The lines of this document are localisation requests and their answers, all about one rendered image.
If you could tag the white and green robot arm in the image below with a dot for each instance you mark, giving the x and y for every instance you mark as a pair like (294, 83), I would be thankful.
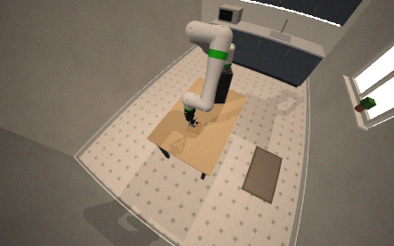
(218, 40)

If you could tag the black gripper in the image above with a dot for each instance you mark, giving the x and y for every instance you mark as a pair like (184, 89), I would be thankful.
(191, 119)

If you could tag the tan mat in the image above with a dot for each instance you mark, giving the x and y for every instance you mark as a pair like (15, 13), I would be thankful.
(195, 129)

